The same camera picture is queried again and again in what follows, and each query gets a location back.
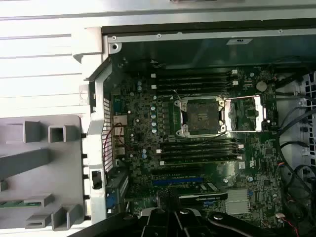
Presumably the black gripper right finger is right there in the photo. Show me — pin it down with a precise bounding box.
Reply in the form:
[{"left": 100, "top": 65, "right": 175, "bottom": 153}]
[{"left": 169, "top": 189, "right": 274, "bottom": 237}]

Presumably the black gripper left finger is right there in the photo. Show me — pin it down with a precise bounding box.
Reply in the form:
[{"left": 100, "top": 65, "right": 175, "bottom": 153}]
[{"left": 71, "top": 189, "right": 170, "bottom": 237}]

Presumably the metal socket cover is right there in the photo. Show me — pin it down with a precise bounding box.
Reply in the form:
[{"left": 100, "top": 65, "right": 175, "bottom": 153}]
[{"left": 222, "top": 94, "right": 269, "bottom": 134}]

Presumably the CPU socket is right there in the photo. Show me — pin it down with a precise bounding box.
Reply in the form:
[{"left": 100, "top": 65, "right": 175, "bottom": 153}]
[{"left": 174, "top": 95, "right": 227, "bottom": 137}]

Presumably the black graphics card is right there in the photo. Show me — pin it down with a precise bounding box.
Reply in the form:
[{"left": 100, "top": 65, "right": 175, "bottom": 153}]
[{"left": 177, "top": 192, "right": 229, "bottom": 210}]

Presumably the small silver heatsink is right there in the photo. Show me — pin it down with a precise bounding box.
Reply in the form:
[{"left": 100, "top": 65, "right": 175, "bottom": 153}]
[{"left": 225, "top": 189, "right": 250, "bottom": 215}]

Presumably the black expansion slot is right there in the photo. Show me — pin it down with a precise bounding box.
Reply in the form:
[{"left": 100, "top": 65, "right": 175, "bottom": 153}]
[{"left": 150, "top": 167, "right": 203, "bottom": 176}]

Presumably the black RAM slot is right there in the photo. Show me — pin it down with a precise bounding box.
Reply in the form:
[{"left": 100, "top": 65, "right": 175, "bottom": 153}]
[
  {"left": 156, "top": 144, "right": 244, "bottom": 155},
  {"left": 155, "top": 76, "right": 234, "bottom": 84},
  {"left": 150, "top": 70, "right": 239, "bottom": 79},
  {"left": 151, "top": 80, "right": 239, "bottom": 90},
  {"left": 161, "top": 150, "right": 239, "bottom": 159},
  {"left": 160, "top": 139, "right": 237, "bottom": 148},
  {"left": 155, "top": 86, "right": 234, "bottom": 95}
]

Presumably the green motherboard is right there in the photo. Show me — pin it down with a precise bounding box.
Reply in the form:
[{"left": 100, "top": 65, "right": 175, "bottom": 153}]
[{"left": 110, "top": 63, "right": 284, "bottom": 224}]

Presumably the grey parts rack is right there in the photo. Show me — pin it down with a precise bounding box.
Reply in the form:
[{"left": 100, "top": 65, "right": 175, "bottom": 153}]
[{"left": 0, "top": 115, "right": 86, "bottom": 230}]

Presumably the silver metal drive cage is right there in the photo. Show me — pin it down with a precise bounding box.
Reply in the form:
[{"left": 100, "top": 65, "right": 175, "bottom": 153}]
[{"left": 295, "top": 71, "right": 316, "bottom": 158}]

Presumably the black open PC case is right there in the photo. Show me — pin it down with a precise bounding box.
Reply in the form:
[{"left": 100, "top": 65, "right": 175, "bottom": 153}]
[{"left": 79, "top": 21, "right": 316, "bottom": 237}]

